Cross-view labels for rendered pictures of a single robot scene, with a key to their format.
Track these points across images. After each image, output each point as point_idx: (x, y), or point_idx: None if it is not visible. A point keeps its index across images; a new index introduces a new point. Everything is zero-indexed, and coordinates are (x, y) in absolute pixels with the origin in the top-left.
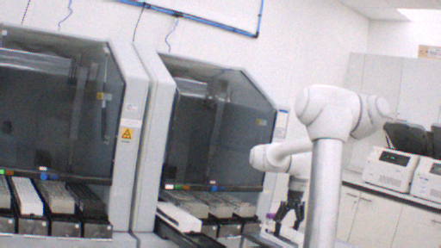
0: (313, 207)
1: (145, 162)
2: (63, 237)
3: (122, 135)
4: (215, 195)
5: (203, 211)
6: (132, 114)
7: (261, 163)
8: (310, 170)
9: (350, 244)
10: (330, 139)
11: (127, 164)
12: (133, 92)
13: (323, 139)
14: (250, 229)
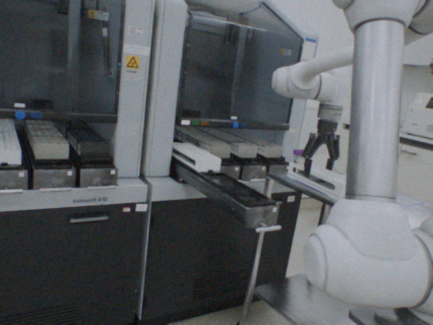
0: (360, 117)
1: (157, 95)
2: (48, 188)
3: (127, 63)
4: (239, 137)
5: (224, 150)
6: (137, 40)
7: (285, 86)
8: (345, 96)
9: (402, 193)
10: (383, 19)
11: (136, 98)
12: (137, 12)
13: (372, 22)
14: (276, 171)
